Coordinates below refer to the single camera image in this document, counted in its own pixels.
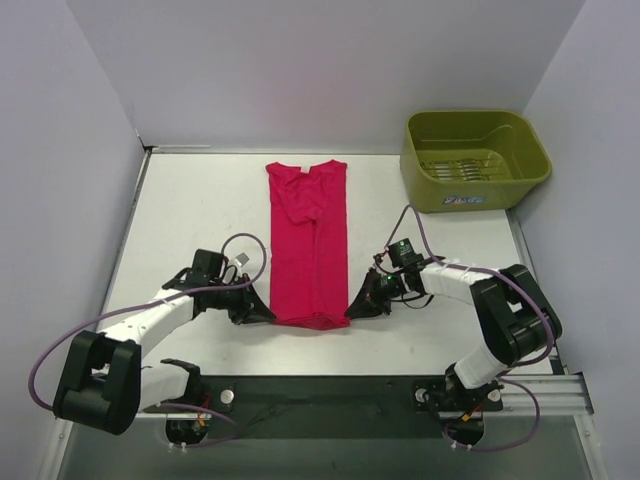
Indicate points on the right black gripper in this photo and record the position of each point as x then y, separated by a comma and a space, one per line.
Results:
375, 292

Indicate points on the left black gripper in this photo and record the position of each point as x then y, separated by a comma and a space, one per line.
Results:
245, 305

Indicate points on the pink t shirt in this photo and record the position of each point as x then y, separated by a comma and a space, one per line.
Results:
309, 245

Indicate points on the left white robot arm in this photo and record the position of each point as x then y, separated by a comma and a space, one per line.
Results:
105, 384

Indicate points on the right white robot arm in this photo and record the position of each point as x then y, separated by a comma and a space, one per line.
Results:
515, 318

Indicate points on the olive green plastic basin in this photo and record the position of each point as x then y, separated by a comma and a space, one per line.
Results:
470, 160

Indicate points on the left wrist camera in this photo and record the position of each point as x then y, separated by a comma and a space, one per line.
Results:
238, 262

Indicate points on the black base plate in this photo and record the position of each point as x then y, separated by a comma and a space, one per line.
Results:
323, 423

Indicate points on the aluminium front rail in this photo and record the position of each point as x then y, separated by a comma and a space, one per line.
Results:
555, 395

